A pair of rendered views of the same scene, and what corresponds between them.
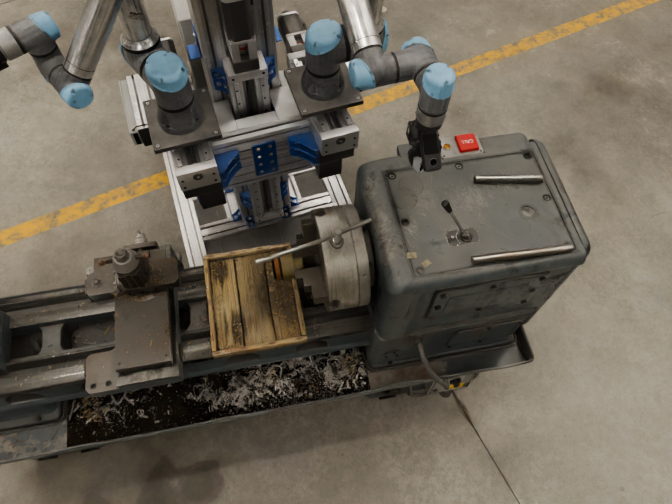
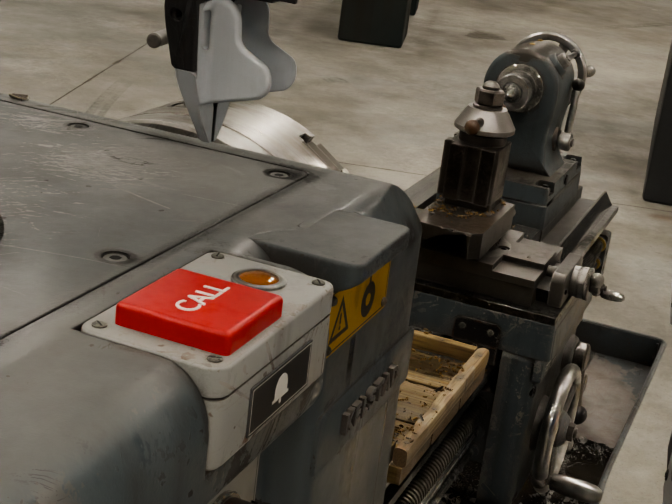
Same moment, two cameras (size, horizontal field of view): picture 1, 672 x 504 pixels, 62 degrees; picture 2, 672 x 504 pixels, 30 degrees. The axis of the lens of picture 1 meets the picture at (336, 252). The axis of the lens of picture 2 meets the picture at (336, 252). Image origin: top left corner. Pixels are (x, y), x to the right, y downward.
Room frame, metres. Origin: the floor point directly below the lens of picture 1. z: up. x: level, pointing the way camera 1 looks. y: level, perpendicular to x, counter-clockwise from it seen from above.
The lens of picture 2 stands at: (1.47, -0.81, 1.49)
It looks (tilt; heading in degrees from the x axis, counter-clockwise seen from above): 20 degrees down; 124
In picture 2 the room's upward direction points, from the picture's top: 7 degrees clockwise
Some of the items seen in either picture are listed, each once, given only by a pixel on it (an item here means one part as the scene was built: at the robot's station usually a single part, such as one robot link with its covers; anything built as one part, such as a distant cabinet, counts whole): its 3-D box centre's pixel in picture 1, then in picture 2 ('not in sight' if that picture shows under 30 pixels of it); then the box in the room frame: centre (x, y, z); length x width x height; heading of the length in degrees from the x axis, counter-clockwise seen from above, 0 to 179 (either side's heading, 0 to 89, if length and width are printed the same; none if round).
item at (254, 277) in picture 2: not in sight; (258, 282); (1.10, -0.32, 1.26); 0.02 x 0.02 x 0.01
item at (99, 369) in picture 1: (131, 316); (417, 265); (0.64, 0.65, 0.90); 0.47 x 0.30 x 0.06; 13
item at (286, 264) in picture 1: (287, 265); not in sight; (0.76, 0.15, 1.08); 0.09 x 0.09 x 0.09; 13
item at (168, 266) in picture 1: (146, 278); (463, 225); (0.73, 0.59, 0.99); 0.20 x 0.10 x 0.05; 103
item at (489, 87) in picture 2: (120, 254); (490, 94); (0.73, 0.62, 1.17); 0.04 x 0.04 x 0.03
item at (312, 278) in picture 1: (316, 287); not in sight; (0.69, 0.05, 1.09); 0.12 x 0.11 x 0.05; 13
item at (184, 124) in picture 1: (178, 107); not in sight; (1.25, 0.53, 1.21); 0.15 x 0.15 x 0.10
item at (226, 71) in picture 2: not in sight; (227, 76); (1.00, -0.24, 1.33); 0.06 x 0.03 x 0.09; 13
